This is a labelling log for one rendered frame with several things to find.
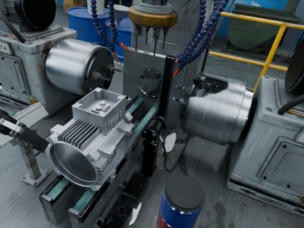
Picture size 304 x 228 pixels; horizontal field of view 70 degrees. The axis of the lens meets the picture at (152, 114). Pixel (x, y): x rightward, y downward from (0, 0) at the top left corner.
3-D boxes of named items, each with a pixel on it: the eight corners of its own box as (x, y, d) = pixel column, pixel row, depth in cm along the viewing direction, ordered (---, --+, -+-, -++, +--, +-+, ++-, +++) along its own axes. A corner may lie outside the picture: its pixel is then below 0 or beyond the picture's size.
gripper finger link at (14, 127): (-13, 106, 37) (10, 115, 35) (9, 119, 41) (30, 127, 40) (-23, 118, 36) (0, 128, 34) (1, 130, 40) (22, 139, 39)
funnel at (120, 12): (115, 27, 245) (115, 2, 231) (134, 31, 240) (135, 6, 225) (103, 32, 226) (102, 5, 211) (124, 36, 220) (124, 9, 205)
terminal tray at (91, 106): (97, 106, 71) (96, 87, 67) (126, 116, 68) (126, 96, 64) (73, 126, 62) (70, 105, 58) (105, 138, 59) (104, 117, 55)
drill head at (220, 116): (175, 106, 105) (185, 56, 90) (264, 133, 94) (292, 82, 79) (156, 137, 85) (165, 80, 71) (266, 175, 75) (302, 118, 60)
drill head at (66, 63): (64, 72, 122) (57, 26, 107) (121, 89, 112) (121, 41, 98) (27, 91, 103) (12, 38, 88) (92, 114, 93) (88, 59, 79)
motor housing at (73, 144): (90, 136, 81) (86, 92, 70) (135, 154, 76) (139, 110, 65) (50, 175, 66) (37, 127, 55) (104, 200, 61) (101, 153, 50)
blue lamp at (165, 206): (167, 188, 37) (171, 172, 35) (201, 202, 36) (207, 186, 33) (154, 219, 33) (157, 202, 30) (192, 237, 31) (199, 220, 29)
